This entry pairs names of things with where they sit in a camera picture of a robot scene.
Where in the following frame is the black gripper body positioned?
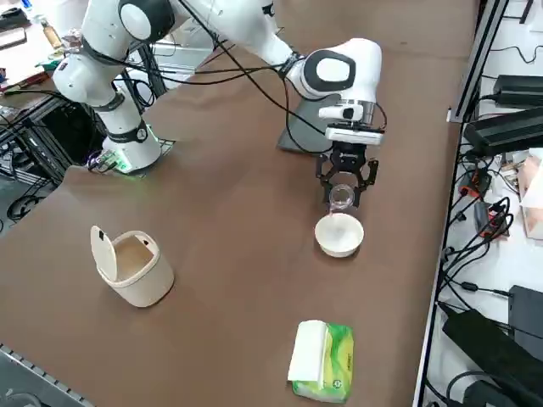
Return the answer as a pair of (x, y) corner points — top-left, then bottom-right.
(329, 146), (368, 171)

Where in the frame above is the clear glass measuring cup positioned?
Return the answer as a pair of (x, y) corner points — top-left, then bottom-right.
(325, 184), (356, 213)

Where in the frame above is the white bowl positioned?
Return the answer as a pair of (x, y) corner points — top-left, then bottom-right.
(314, 213), (365, 259)

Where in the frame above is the grey rectangular tray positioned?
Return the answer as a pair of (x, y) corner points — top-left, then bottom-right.
(277, 95), (337, 154)

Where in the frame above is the red and black adapter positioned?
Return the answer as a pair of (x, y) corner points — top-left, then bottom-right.
(460, 167), (493, 198)

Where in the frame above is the black adapter with red plug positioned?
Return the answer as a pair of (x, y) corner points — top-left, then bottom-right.
(473, 198), (515, 241)

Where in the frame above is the pale cardboard box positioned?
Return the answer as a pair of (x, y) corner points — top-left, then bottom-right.
(519, 148), (543, 243)

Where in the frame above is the green tissue pack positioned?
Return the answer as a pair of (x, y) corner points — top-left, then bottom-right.
(287, 320), (355, 402)

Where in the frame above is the large black power brick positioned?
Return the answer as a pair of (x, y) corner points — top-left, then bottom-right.
(442, 308), (543, 407)

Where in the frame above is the cream mini trash bin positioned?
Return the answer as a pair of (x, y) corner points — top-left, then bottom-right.
(89, 225), (176, 309)

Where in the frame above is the black flat box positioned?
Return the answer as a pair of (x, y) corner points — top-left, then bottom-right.
(507, 284), (543, 340)

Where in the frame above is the amber bottle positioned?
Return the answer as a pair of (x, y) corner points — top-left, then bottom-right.
(41, 19), (64, 48)

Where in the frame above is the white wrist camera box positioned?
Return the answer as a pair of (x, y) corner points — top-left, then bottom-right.
(324, 121), (386, 148)

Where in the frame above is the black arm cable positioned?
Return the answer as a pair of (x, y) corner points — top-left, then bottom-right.
(180, 0), (336, 156)
(114, 54), (289, 88)

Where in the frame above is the aluminium frame post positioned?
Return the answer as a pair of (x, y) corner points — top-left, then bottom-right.
(448, 0), (510, 124)

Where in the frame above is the grey slotted edge rail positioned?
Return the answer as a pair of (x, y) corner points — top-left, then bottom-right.
(0, 342), (101, 407)

